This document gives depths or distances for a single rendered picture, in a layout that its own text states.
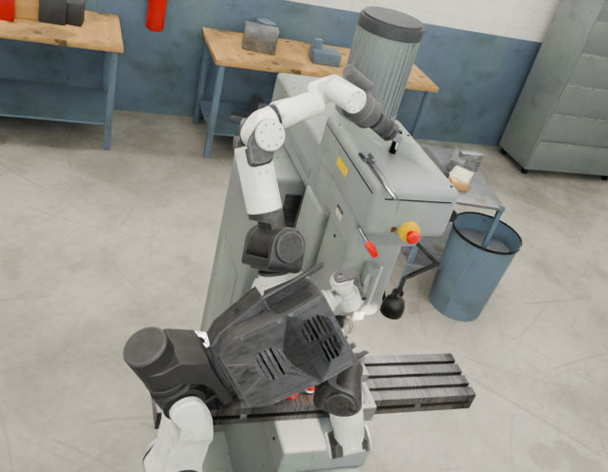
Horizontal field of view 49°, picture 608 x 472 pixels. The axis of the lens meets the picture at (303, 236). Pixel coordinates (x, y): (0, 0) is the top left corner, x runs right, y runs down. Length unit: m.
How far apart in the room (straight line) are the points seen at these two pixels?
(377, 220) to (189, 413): 0.70
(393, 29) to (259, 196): 0.68
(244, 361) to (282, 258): 0.26
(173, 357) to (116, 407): 1.92
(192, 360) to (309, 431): 0.92
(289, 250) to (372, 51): 0.71
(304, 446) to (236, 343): 0.89
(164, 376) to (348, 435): 0.59
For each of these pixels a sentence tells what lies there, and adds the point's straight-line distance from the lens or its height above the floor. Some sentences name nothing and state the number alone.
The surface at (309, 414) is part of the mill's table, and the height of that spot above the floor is 0.87.
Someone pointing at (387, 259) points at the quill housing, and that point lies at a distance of 2.12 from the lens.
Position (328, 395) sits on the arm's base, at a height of 1.42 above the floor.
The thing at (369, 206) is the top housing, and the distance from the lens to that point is 1.82.
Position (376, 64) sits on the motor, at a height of 2.09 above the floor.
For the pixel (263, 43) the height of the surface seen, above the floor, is 0.96.
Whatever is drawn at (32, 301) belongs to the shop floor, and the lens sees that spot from 4.12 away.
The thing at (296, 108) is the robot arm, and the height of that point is 2.05.
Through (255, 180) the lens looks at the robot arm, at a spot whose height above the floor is 1.89.
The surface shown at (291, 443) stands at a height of 0.85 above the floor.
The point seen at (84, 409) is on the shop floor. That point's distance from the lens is 3.54.
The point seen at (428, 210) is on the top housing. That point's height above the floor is 1.83.
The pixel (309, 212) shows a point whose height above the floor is 1.54.
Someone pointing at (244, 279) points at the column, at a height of 1.10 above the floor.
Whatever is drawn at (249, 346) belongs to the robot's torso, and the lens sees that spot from 1.61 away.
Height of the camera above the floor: 2.68
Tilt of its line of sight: 32 degrees down
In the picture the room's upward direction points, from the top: 16 degrees clockwise
